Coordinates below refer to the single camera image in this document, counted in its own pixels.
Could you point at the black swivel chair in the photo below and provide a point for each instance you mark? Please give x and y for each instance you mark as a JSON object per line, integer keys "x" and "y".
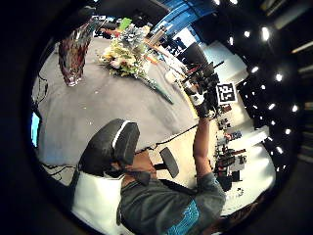
{"x": 195, "y": 54}

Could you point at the white marker cube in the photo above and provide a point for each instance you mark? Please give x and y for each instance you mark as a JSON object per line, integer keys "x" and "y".
{"x": 226, "y": 93}

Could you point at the dark red glass vase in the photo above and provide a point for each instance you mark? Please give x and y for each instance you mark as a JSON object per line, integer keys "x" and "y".
{"x": 74, "y": 55}

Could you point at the mixed flower bouquet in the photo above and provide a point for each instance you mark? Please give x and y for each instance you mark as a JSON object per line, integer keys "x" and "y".
{"x": 128, "y": 54}

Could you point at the group of ceiling spot lamps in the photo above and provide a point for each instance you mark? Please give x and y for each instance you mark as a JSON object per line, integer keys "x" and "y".
{"x": 264, "y": 32}

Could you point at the clutter of dark devices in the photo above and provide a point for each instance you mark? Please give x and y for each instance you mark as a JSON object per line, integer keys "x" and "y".
{"x": 228, "y": 163}

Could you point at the black and white office chair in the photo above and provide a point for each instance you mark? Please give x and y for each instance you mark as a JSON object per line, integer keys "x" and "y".
{"x": 109, "y": 147}

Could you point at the monitor with blue screen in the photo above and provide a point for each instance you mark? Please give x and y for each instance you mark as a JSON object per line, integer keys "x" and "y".
{"x": 35, "y": 129}

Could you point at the the person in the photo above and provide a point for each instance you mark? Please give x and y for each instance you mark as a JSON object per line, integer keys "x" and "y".
{"x": 163, "y": 205}

